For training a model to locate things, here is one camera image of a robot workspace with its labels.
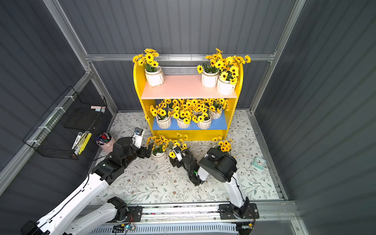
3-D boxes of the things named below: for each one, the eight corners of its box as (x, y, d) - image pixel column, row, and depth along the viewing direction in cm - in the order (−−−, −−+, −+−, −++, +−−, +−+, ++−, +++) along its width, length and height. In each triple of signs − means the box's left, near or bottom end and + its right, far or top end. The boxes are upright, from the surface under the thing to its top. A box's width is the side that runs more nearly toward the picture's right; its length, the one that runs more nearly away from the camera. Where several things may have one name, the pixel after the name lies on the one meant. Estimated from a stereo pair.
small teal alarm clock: (252, 165, 92) (254, 163, 90) (254, 157, 96) (256, 155, 94) (263, 170, 91) (264, 168, 88) (264, 161, 94) (266, 159, 92)
